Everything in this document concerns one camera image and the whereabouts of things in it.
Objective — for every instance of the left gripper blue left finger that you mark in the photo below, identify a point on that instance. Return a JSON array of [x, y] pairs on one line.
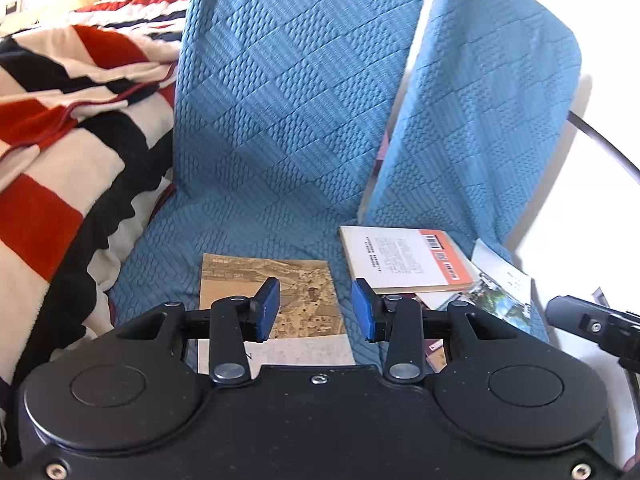
[[231, 322]]

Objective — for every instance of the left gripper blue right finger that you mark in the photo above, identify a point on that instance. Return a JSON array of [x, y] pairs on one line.
[[404, 324]]

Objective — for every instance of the beige book orange stripe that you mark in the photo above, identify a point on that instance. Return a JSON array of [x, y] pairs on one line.
[[407, 260]]

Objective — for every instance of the brown map cover book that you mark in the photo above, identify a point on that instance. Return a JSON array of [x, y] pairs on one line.
[[309, 328]]

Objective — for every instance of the landscape photo notebook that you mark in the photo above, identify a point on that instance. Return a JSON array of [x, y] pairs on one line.
[[503, 290]]

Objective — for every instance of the black curved metal armrest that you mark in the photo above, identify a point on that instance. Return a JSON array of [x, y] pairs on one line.
[[604, 143]]

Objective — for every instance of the blue textured sofa cover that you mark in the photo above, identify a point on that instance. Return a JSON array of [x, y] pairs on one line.
[[294, 117]]

